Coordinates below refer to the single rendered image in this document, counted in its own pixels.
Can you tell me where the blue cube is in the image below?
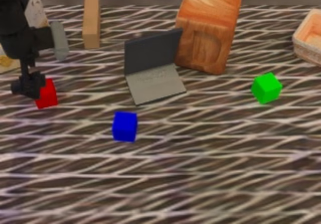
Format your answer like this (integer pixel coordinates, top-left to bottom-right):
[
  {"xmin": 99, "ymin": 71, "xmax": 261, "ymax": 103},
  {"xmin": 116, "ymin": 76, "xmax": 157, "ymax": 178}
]
[{"xmin": 111, "ymin": 111, "xmax": 138, "ymax": 143}]

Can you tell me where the red cube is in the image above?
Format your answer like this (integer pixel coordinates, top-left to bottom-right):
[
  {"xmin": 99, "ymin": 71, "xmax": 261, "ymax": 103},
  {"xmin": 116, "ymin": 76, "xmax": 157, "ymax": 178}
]
[{"xmin": 35, "ymin": 78, "xmax": 59, "ymax": 109}]

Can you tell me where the grey hammer with black handle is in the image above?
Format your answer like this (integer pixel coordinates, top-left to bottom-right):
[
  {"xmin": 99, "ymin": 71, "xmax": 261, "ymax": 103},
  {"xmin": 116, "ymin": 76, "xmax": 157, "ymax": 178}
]
[{"xmin": 34, "ymin": 21, "xmax": 70, "ymax": 62}]

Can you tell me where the white carton box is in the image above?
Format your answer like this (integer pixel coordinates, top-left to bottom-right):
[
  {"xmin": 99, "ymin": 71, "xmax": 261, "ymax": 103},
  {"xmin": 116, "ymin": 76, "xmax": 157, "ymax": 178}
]
[{"xmin": 24, "ymin": 0, "xmax": 49, "ymax": 29}]

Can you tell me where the green cube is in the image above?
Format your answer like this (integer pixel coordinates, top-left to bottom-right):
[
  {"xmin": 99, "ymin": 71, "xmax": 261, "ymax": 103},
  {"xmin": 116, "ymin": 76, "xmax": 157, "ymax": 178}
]
[{"xmin": 251, "ymin": 72, "xmax": 283, "ymax": 105}]

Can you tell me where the white card with yellow print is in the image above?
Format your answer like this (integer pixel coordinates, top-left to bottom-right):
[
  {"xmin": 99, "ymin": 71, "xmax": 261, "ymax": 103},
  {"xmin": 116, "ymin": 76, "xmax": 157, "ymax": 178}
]
[{"xmin": 0, "ymin": 45, "xmax": 21, "ymax": 74}]

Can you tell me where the light wooden tray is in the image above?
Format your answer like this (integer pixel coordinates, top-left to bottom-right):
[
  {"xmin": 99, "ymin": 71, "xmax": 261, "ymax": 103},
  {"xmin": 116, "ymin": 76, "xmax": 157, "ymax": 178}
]
[{"xmin": 291, "ymin": 9, "xmax": 321, "ymax": 67}]

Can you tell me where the grey open laptop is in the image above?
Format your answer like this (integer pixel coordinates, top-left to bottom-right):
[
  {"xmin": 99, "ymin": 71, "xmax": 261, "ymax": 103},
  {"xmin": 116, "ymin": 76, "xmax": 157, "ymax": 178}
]
[{"xmin": 124, "ymin": 28, "xmax": 187, "ymax": 107}]

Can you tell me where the tan upright wooden block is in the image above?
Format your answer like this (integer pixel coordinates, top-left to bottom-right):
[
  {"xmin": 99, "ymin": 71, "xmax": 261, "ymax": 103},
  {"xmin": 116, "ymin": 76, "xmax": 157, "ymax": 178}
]
[{"xmin": 82, "ymin": 0, "xmax": 101, "ymax": 50}]

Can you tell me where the large wooden cube box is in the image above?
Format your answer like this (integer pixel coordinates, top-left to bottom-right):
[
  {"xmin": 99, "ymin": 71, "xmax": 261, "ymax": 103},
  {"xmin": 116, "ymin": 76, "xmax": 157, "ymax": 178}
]
[{"xmin": 174, "ymin": 0, "xmax": 242, "ymax": 76}]

